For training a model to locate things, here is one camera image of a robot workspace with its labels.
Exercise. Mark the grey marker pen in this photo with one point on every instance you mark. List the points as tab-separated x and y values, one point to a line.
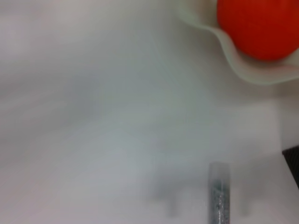
219	193

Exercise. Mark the orange fruit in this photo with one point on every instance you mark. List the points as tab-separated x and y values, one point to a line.
257	28

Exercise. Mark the translucent green fruit plate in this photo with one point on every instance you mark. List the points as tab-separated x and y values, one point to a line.
245	67

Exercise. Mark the black mesh pen holder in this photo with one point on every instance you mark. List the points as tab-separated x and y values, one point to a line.
293	163

